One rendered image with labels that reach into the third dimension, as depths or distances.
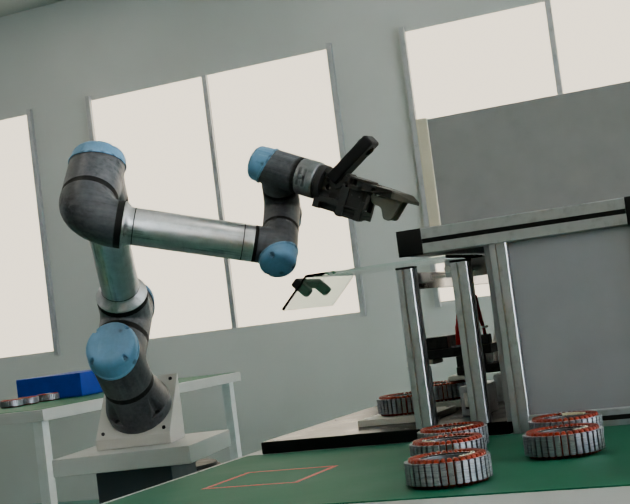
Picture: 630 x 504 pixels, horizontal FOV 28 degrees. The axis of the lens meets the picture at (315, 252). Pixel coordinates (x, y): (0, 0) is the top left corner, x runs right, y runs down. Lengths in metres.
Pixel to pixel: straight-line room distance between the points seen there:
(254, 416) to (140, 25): 2.62
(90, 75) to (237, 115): 1.13
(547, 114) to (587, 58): 4.97
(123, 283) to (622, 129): 1.16
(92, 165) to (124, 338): 0.42
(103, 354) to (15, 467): 6.10
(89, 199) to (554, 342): 0.96
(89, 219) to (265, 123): 5.34
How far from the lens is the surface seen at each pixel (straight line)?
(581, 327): 2.12
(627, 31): 7.19
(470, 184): 2.27
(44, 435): 5.63
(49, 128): 8.61
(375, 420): 2.38
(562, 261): 2.12
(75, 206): 2.51
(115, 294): 2.81
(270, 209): 2.57
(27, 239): 8.66
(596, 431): 1.78
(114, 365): 2.76
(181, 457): 2.76
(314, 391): 7.67
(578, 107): 2.23
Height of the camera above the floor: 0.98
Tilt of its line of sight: 3 degrees up
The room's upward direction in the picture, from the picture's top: 7 degrees counter-clockwise
